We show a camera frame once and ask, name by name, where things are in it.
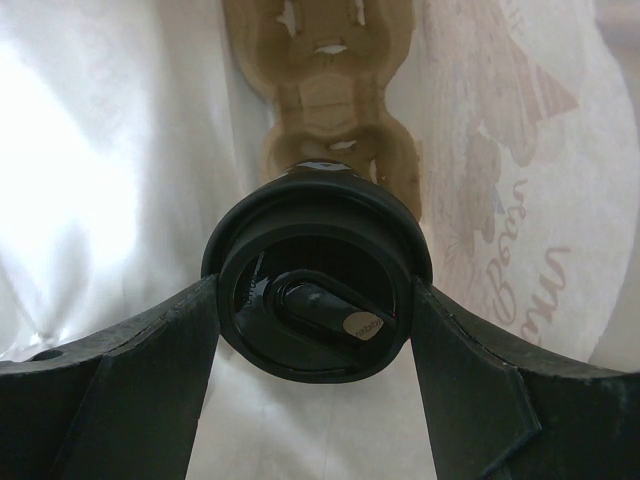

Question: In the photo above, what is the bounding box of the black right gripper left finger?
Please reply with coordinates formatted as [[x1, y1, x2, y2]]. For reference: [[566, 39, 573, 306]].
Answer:
[[1, 277, 219, 479]]

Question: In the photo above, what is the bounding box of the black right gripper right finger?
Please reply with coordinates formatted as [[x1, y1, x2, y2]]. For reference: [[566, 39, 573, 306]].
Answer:
[[411, 282, 639, 479]]

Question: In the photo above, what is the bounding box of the black coffee cup lid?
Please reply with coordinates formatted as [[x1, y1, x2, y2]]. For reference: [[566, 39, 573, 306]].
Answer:
[[201, 171, 433, 384]]

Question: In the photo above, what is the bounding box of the brown paper takeout bag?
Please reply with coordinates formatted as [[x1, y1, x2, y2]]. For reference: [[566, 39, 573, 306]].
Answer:
[[1, 1, 639, 479]]

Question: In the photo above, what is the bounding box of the brown cardboard cup carrier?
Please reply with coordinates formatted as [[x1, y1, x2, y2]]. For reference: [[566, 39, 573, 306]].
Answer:
[[223, 0, 422, 218]]

